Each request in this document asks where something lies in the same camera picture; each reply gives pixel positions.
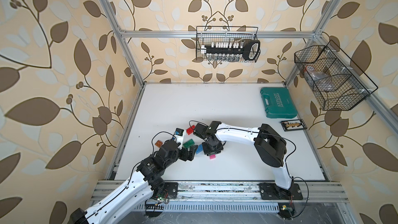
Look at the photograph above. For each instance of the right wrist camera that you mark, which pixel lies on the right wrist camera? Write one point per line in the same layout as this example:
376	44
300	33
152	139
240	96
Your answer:
206	132

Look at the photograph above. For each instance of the black socket set holder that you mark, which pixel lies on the black socket set holder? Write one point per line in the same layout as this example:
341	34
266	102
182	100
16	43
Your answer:
244	50

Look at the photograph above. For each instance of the black charging board with connectors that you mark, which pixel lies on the black charging board with connectors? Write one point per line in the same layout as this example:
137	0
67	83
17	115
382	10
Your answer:
293	125

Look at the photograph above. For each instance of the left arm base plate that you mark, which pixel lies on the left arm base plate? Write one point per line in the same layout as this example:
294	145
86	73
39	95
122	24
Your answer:
167	190

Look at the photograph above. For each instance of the small electronics board left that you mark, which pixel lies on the small electronics board left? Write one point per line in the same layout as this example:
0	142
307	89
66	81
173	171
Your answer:
155	205

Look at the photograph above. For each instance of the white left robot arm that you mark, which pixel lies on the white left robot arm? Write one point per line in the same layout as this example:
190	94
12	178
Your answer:
144	183

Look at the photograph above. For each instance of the small electronics board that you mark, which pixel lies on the small electronics board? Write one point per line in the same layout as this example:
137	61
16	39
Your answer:
286	212
155	205

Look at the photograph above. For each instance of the small brown waffle piece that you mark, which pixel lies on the small brown waffle piece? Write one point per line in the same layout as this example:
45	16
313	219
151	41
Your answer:
158	143

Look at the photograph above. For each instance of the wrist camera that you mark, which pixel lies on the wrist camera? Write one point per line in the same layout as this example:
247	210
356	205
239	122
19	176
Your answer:
206	132
179	137

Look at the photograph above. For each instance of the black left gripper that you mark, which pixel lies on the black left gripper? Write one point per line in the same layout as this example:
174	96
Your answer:
185	152

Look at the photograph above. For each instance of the plastic bag in basket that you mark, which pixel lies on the plastic bag in basket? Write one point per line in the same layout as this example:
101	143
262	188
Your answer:
319	81

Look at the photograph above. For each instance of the dark green lego brick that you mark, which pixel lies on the dark green lego brick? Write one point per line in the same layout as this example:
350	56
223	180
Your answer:
188	143

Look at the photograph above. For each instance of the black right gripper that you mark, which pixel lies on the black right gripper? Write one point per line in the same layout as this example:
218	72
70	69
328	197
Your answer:
207	152

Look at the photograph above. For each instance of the green plastic tool case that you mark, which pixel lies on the green plastic tool case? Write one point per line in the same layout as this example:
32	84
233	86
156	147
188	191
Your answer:
278	103

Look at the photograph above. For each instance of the black wire basket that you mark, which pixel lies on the black wire basket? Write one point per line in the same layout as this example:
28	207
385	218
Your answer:
337	81
205	35

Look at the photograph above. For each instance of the red lego brick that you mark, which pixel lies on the red lego brick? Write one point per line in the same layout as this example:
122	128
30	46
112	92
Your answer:
190	130

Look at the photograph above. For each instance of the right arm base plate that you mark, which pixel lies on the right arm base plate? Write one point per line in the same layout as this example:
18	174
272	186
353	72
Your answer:
270	191

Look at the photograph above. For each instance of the small electronics board right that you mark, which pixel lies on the small electronics board right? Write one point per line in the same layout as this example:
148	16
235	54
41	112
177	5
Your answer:
286	212

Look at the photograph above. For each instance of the black wire basket right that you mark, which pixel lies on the black wire basket right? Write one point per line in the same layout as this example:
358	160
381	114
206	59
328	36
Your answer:
337	81

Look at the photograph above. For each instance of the black wire basket centre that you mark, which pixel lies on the black wire basket centre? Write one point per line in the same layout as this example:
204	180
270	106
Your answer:
205	35

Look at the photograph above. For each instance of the light blue lego brick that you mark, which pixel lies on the light blue lego brick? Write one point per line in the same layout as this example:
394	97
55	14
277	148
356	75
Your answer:
200	149

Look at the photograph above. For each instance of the aluminium frame post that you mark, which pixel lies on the aluminium frame post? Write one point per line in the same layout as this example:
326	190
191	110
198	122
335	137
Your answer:
326	16

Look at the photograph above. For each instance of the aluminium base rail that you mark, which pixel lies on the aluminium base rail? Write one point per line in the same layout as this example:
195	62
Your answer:
251	191

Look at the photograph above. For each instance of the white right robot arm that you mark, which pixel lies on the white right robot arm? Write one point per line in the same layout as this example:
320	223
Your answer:
270	146

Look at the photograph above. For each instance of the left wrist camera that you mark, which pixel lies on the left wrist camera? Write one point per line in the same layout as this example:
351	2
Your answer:
179	137

